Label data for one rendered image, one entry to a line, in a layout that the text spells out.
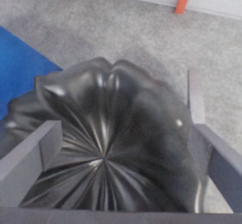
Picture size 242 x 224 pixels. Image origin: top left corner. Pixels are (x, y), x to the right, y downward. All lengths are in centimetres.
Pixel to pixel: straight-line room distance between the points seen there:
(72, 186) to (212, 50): 104
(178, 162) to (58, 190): 33
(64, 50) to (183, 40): 78
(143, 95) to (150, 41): 82
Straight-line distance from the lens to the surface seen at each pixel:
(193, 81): 60
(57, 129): 16
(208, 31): 125
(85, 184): 55
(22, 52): 77
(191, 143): 17
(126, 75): 39
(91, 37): 123
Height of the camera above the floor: 103
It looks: 79 degrees down
